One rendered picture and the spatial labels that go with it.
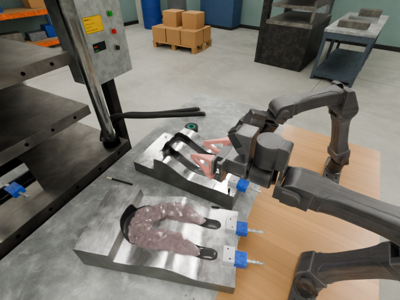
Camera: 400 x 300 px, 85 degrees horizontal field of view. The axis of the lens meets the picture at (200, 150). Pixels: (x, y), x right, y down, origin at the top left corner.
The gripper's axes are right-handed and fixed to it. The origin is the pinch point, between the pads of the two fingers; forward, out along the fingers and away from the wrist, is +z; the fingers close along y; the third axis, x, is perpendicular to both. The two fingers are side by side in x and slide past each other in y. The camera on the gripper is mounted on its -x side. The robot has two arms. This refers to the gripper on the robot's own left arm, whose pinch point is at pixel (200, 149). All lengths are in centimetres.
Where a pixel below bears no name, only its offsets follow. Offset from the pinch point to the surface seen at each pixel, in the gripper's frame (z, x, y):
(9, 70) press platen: 72, -12, 9
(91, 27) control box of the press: 82, -17, -34
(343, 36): -12, 47, -387
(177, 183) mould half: 20.3, 35.4, -11.3
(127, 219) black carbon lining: 22.9, 31.7, 14.6
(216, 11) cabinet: 353, 62, -650
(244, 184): -7.3, 29.2, -20.2
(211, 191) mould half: 3.8, 32.7, -12.7
